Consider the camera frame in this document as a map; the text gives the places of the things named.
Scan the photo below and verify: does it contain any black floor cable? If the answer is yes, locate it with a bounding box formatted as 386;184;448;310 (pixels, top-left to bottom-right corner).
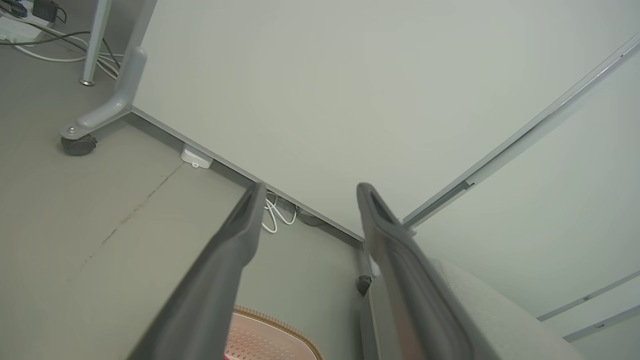
0;20;122;70

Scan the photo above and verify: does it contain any white floor cable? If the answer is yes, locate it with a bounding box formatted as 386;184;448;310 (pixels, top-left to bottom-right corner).
14;30;124;81

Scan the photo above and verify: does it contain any white power strip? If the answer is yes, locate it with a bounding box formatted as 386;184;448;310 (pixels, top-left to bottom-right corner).
0;11;51;43

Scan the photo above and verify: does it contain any grey metal table leg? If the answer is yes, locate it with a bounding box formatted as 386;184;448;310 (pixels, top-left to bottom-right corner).
79;0;112;87

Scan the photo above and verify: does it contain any white partition panel grey rail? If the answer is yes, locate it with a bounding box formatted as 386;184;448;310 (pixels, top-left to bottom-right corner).
402;32;640;346

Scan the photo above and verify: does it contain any black power adapter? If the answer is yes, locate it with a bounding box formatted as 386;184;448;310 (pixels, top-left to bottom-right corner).
32;0;62;23

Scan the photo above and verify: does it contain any white coiled cable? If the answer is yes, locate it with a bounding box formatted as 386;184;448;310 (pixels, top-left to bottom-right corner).
261;192;297;234

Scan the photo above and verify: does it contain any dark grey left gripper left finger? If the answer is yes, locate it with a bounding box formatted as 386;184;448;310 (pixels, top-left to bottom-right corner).
127;181;267;360

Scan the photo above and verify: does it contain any black caster wheel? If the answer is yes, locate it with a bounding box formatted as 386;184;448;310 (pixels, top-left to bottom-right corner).
61;135;97;157

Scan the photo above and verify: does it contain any small white plastic box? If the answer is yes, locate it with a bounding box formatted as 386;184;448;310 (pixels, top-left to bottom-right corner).
180;144;214;169

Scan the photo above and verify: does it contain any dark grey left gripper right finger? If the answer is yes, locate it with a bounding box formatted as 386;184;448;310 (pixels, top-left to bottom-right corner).
356;182;477;360

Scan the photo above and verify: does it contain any large white partition panel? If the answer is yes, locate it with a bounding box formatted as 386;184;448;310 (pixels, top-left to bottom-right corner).
131;0;640;243

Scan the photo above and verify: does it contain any cream plastic laundry basket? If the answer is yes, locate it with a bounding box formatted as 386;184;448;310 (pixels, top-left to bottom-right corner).
225;306;323;360

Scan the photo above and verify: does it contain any grey partition foot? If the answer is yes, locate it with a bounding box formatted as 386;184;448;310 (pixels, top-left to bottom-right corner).
60;46;148;141

